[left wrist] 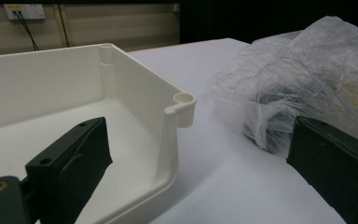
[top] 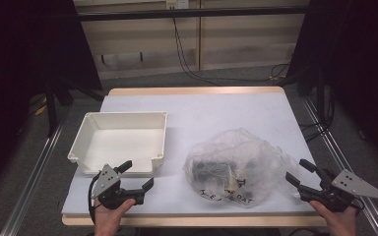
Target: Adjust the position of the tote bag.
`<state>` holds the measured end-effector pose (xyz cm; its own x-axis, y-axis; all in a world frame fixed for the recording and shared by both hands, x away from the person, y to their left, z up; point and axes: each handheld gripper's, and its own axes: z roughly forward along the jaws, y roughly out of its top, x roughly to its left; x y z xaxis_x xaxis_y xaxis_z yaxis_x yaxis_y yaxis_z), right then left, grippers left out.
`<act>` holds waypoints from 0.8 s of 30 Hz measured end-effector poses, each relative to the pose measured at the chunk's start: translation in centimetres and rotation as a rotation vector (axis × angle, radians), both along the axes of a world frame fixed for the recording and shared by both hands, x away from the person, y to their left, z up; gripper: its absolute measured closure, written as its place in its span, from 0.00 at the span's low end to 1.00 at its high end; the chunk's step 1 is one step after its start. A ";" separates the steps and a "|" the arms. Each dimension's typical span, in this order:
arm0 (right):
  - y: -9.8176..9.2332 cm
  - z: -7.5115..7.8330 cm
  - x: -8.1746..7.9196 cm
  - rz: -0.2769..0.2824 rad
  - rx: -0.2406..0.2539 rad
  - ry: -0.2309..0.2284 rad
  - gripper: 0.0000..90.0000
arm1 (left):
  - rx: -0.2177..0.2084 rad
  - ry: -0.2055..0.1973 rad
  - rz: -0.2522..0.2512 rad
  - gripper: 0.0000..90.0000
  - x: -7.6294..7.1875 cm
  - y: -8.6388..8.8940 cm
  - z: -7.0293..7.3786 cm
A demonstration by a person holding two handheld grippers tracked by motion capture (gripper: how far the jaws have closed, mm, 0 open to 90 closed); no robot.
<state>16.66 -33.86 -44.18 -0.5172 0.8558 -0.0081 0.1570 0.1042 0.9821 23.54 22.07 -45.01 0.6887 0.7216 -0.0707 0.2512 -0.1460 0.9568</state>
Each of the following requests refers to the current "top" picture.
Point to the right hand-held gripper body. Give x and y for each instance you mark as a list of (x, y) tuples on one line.
[(351, 185)]

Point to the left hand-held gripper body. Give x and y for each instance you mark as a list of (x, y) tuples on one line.
[(106, 183)]

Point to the clear plastic bag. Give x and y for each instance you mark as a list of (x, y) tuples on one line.
[(259, 147)]

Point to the long black box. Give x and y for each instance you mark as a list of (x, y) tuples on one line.
[(210, 171)]

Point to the person's left hand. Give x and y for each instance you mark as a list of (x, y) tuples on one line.
[(108, 219)]

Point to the person's right hand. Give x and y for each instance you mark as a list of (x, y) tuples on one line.
[(341, 223)]

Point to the white plastic tray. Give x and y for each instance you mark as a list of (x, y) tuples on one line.
[(124, 144)]

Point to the black tripod stand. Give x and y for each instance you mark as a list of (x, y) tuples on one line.
[(50, 108)]

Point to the white table mat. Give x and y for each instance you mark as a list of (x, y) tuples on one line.
[(216, 111)]

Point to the wooden table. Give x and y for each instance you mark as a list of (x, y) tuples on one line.
[(193, 90)]

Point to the black curtain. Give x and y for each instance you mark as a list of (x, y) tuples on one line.
[(364, 65), (19, 59)]

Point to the black horizontal bar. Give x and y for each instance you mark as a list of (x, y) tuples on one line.
[(210, 12)]

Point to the aluminium floor rail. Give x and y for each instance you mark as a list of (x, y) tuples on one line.
[(29, 187), (338, 157)]

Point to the white wall socket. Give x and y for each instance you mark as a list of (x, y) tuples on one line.
[(177, 4)]

